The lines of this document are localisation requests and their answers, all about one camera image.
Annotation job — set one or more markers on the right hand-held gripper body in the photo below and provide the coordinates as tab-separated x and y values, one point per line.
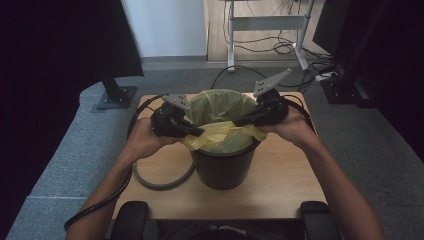
273	106

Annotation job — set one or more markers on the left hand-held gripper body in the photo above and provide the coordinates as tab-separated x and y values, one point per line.
168	120

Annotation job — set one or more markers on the yellow plastic trash bag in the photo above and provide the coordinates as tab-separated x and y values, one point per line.
216	106

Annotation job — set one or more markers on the black plastic trash bin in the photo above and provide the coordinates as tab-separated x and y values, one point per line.
223	170

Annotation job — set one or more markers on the person's right hand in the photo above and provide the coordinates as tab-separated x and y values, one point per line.
295	128

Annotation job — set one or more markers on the person's left hand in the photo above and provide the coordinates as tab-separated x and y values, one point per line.
141	140

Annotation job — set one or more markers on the white power strip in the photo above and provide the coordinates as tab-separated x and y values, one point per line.
325	76

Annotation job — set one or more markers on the black floor stand base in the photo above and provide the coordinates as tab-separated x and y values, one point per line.
346	91

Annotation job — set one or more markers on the black chair armrest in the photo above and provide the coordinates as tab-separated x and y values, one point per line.
131	220
318	221

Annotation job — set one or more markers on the person's dark clothing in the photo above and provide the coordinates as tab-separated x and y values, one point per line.
230	231

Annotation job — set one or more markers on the black stand with base plate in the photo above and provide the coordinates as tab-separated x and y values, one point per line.
115	95

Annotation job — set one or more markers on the white metal desk frame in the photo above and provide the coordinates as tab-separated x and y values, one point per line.
266	23

